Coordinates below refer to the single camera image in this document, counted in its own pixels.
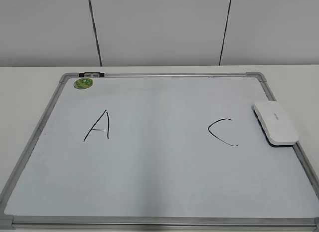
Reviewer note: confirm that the green round magnet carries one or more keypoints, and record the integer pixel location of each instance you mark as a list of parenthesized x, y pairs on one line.
[(83, 83)]

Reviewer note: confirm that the white whiteboard eraser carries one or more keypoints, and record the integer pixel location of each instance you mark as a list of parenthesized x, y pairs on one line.
[(276, 124)]

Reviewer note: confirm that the aluminium framed whiteboard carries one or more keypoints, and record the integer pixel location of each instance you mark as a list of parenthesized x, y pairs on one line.
[(159, 151)]

